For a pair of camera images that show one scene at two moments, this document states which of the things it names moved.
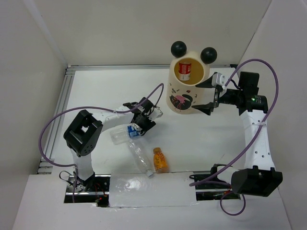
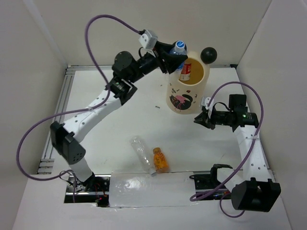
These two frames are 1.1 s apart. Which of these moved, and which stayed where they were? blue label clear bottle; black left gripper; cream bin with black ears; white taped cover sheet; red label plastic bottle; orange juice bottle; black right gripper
Moved: blue label clear bottle; black left gripper; black right gripper
Stayed: red label plastic bottle; orange juice bottle; cream bin with black ears; white taped cover sheet
